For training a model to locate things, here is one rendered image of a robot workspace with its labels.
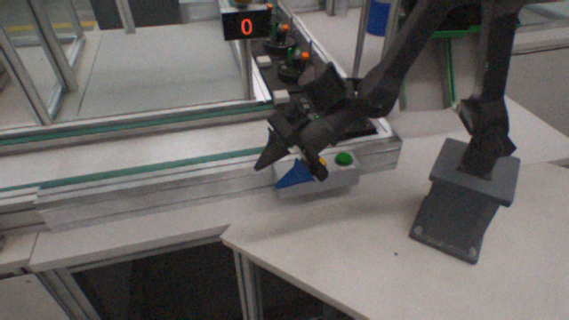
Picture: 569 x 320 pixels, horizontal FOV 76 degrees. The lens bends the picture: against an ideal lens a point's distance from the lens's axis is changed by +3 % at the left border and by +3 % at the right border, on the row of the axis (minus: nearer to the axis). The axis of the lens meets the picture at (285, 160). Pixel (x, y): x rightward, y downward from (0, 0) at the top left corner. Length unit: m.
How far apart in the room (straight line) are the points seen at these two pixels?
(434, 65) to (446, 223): 0.49
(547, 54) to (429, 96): 1.20
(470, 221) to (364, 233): 0.23
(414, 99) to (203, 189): 0.64
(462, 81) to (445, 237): 0.50
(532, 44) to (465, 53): 0.94
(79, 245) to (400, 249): 0.73
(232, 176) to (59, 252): 0.41
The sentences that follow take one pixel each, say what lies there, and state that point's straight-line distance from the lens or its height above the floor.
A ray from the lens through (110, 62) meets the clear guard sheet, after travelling 1.10.
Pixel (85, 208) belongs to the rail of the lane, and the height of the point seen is 0.92.
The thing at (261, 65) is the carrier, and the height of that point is 0.98.
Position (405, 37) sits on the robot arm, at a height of 1.33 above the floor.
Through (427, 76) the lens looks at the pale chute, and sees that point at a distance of 1.13.
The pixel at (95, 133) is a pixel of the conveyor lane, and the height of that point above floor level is 0.94.
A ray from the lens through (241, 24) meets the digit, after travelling 1.00.
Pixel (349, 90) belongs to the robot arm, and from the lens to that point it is 0.64.
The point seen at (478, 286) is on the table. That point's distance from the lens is 0.89.
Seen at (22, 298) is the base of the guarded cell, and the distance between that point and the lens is 1.13.
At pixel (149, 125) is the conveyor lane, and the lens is 1.12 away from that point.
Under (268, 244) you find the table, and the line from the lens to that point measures 0.85.
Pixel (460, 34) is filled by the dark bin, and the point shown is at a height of 1.20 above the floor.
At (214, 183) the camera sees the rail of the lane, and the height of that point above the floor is 0.93.
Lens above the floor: 1.54
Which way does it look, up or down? 40 degrees down
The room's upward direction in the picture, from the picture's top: straight up
